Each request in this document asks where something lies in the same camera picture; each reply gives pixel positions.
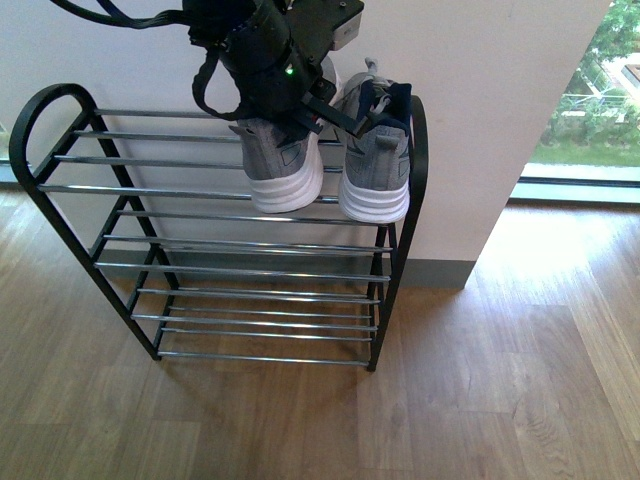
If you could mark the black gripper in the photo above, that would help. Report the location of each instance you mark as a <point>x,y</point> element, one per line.
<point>274,58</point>

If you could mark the black metal shoe rack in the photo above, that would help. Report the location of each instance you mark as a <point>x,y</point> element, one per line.
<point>156,208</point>

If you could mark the grey knit sneaker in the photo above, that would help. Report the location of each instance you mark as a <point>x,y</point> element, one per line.
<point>282,162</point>
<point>374,182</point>

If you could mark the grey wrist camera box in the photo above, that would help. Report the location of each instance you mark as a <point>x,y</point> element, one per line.
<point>345,33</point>

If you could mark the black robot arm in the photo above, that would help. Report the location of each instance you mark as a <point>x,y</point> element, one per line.
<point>209,19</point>

